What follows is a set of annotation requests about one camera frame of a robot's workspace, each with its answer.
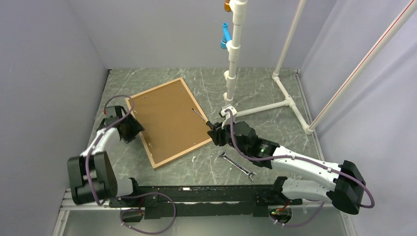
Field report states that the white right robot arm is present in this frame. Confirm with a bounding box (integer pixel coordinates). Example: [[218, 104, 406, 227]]
[[205, 121, 369, 215]]

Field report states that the wooden picture frame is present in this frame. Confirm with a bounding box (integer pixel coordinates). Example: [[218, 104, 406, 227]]
[[125, 78, 211, 170]]

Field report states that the white PVC pipe stand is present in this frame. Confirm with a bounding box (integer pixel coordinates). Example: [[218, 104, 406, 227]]
[[235, 0, 408, 118]]

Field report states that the black yellow screwdriver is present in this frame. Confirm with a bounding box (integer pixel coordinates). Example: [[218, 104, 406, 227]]
[[192, 108, 208, 124]]

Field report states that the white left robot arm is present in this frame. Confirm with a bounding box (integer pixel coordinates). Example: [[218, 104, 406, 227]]
[[67, 106, 144, 207]]

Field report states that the blue pipe fitting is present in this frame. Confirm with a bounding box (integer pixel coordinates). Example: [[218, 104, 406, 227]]
[[220, 23, 232, 49]]

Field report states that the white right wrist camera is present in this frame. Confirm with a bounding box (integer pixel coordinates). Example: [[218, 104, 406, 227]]
[[219, 106, 238, 128]]

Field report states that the orange pipe fitting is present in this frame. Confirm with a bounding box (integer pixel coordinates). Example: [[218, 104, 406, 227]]
[[224, 0, 232, 12]]

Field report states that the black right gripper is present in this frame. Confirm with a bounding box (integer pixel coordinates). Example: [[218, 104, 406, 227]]
[[208, 117, 250, 156]]

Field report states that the silver open-end wrench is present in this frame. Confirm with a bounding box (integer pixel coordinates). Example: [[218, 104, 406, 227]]
[[216, 150, 258, 181]]

